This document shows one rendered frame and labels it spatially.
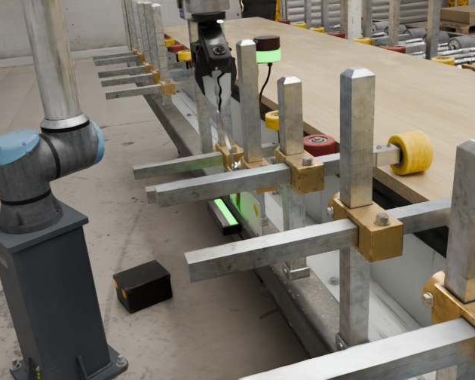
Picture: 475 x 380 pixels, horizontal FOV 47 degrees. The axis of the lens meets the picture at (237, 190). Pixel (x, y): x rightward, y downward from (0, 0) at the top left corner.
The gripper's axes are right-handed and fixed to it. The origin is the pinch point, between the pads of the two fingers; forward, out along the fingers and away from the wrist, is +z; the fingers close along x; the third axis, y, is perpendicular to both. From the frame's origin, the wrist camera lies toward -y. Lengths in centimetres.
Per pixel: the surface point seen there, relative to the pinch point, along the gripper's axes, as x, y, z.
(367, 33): -116, 143, 12
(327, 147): -23.3, -5.3, 11.1
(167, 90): -7, 119, 21
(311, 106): -34.0, 28.0, 11.0
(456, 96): -73, 16, 11
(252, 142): -7.3, 0.9, 9.2
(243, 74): -6.5, 0.9, -6.7
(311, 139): -21.7, 0.4, 10.6
